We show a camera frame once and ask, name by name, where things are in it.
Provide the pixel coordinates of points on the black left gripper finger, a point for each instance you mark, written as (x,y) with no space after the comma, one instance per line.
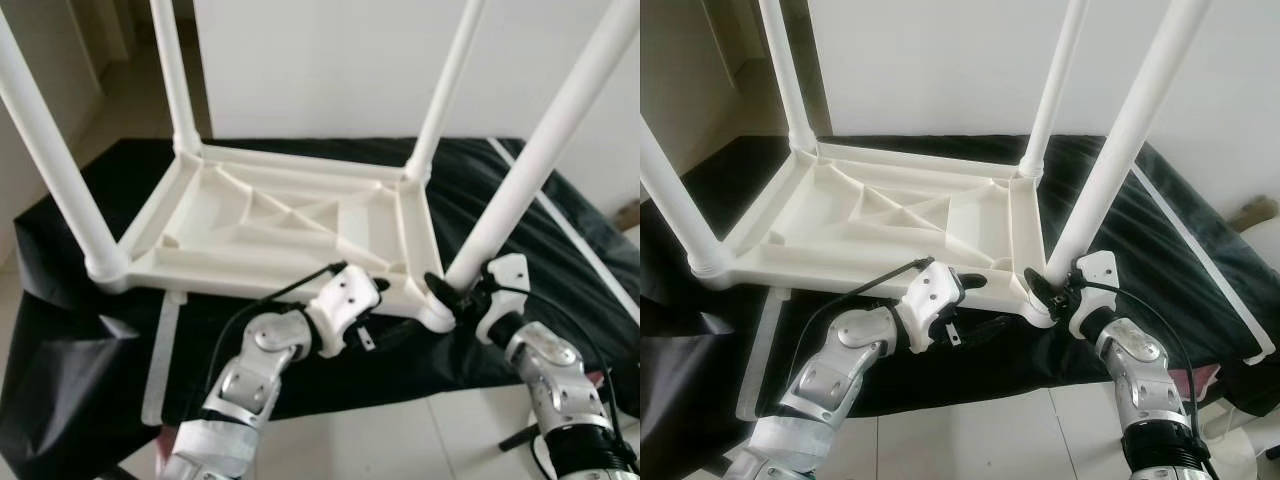
(972,282)
(381,285)

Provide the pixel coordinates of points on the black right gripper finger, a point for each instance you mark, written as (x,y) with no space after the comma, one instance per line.
(1040,285)
(443,290)

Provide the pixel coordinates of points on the white plastic table top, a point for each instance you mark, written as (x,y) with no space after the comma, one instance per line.
(810,210)
(200,215)

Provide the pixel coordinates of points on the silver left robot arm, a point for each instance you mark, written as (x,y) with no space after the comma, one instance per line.
(250,375)
(830,370)

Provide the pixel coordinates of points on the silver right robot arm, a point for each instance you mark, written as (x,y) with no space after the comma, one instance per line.
(560,380)
(1150,375)

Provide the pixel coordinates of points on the black tablecloth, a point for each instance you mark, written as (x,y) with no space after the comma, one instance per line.
(1180,300)
(570,310)

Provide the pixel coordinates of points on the white tape strip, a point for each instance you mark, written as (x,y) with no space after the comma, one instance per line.
(580,240)
(765,350)
(165,350)
(1200,255)

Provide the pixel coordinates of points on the black metal table leg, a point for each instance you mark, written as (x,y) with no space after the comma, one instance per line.
(520,437)

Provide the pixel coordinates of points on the pink rounded object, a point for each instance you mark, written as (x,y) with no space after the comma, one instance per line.
(1205,380)

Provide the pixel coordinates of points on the brown wooden object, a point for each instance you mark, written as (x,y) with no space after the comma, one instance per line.
(631,212)

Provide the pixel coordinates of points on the white rounded object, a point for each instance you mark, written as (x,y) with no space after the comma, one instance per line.
(1268,242)

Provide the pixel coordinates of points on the white floor fan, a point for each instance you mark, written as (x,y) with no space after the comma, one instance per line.
(1245,445)

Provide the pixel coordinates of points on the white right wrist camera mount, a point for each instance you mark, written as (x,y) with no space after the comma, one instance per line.
(508,290)
(1097,285)

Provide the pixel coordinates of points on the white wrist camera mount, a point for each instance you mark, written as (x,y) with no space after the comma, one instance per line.
(1097,285)
(340,305)
(508,290)
(928,300)

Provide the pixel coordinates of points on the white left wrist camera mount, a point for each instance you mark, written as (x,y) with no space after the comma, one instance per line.
(928,300)
(340,305)

